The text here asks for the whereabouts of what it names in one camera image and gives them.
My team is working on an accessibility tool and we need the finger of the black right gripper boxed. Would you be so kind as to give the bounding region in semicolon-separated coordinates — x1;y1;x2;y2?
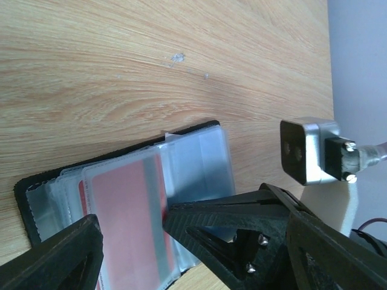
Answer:
163;190;290;289

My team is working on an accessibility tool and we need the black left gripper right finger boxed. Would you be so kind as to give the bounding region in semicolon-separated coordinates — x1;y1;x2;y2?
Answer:
260;182;386;289

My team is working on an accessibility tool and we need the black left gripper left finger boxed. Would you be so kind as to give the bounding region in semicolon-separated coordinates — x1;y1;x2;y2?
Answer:
1;214;103;289

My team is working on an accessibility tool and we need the red card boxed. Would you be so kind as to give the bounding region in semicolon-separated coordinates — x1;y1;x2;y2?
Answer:
82;149;180;289

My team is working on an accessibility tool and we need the black card holder wallet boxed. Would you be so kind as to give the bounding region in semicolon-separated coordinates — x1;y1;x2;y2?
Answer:
14;121;235;289

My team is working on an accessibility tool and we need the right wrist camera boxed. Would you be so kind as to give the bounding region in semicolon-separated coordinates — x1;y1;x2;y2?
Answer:
280;117;360;186

